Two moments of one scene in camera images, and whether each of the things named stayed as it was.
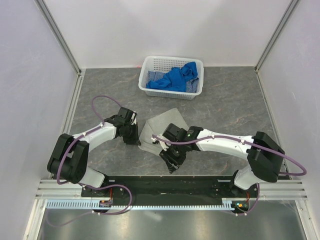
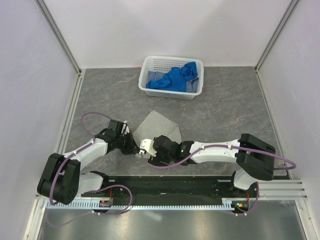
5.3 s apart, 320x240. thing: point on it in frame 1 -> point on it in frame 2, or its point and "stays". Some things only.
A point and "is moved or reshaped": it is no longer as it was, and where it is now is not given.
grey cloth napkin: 157,126 is moved or reshaped
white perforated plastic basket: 174,77 stays
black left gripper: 134,139 -> 132,148
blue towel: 176,79 stays
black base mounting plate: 170,189 stays
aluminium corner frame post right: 291,7 stays
